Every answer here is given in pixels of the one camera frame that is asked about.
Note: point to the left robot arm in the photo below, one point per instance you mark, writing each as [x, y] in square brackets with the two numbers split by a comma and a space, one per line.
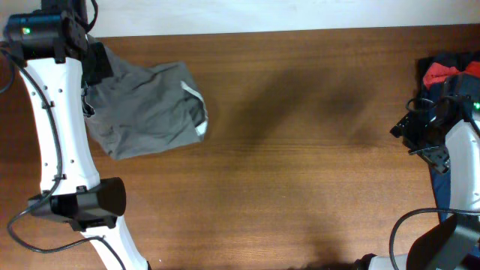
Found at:
[57, 62]

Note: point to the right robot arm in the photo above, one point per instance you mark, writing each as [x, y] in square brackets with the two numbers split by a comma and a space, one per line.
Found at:
[443, 130]

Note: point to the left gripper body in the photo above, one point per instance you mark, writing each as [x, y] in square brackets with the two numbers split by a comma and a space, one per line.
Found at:
[98, 66]

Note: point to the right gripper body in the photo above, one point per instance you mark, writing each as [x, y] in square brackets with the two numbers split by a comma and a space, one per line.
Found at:
[418, 130]

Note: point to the red garment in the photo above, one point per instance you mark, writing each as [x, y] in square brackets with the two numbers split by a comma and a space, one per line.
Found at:
[438, 73]

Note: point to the dark blue garment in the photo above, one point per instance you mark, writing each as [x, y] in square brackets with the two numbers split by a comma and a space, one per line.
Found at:
[441, 183]

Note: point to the grey shorts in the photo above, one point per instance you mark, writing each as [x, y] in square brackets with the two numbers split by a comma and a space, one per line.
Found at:
[146, 110]

